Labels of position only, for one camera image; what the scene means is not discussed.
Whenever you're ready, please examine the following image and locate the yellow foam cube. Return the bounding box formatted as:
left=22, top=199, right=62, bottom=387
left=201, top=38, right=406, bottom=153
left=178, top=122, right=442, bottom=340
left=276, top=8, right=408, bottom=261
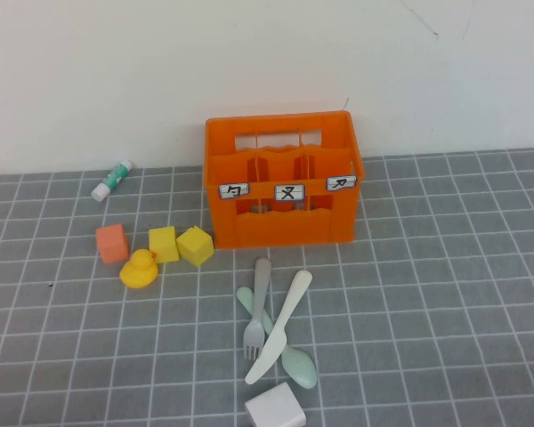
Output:
left=175, top=225, right=215, bottom=269
left=148, top=225, right=180, bottom=264

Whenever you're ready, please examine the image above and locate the yellow rubber duck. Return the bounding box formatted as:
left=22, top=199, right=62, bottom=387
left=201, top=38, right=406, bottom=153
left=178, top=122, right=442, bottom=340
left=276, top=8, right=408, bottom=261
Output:
left=118, top=248, right=158, bottom=291

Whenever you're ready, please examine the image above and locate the pale lilac white block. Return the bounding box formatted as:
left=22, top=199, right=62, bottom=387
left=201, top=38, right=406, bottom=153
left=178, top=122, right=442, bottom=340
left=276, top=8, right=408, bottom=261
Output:
left=243, top=381, right=307, bottom=427

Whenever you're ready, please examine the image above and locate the grey plastic fork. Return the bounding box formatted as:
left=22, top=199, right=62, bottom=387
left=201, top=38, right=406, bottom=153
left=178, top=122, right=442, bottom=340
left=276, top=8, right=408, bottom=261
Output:
left=242, top=257, right=273, bottom=361

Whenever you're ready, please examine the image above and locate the orange plastic cutlery crate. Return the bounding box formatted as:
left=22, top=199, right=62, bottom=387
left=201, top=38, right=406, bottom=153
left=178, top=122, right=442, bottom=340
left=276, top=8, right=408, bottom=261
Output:
left=203, top=110, right=366, bottom=250

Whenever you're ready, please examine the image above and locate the paper label spoon character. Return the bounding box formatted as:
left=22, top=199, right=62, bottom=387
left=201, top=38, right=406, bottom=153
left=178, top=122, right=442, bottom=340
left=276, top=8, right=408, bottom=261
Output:
left=217, top=181, right=251, bottom=202

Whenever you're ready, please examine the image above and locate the mint green plastic spoon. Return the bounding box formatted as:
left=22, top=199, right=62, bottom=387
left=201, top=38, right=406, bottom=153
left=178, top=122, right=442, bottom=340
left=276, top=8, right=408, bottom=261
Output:
left=235, top=286, right=318, bottom=391

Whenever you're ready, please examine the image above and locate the orange foam cube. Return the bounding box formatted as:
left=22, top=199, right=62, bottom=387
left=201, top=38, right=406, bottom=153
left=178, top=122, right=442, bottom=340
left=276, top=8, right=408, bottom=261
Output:
left=94, top=222, right=130, bottom=265

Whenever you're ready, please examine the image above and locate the grey checked tablecloth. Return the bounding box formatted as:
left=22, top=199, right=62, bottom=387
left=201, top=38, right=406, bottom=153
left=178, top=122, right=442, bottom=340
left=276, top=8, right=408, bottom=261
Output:
left=0, top=148, right=534, bottom=427

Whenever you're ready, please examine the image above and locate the cream plastic knife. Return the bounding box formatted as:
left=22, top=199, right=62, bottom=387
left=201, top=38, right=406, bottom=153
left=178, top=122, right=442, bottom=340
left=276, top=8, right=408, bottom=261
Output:
left=244, top=270, right=314, bottom=386

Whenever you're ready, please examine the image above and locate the white green glue stick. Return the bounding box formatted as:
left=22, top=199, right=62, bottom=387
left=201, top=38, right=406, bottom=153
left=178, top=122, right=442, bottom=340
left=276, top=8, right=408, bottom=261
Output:
left=90, top=159, right=134, bottom=203

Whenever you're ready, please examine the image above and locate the paper label knife character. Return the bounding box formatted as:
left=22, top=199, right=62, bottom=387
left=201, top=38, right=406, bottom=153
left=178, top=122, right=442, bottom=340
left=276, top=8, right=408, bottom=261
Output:
left=326, top=174, right=359, bottom=192

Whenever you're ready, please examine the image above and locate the paper label fork character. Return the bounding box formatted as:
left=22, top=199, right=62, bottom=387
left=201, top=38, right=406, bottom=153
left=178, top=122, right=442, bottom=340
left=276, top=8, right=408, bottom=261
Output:
left=273, top=182, right=306, bottom=203

